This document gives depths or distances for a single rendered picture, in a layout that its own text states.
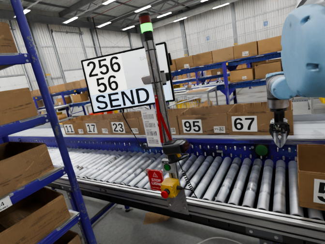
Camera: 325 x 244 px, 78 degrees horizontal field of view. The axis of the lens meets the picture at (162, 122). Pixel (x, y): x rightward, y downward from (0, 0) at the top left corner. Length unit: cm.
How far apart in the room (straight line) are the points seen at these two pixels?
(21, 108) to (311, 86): 77
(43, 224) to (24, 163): 22
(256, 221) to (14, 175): 95
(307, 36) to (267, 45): 557
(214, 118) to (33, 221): 119
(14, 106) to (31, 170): 22
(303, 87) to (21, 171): 79
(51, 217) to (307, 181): 100
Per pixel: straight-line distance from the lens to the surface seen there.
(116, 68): 115
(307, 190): 106
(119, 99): 115
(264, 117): 146
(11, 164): 80
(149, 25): 97
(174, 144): 92
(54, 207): 88
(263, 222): 107
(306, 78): 38
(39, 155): 83
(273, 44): 593
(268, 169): 137
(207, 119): 154
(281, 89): 93
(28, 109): 81
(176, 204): 117
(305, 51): 37
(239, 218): 108
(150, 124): 102
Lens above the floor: 141
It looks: 14 degrees down
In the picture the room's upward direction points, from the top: 11 degrees counter-clockwise
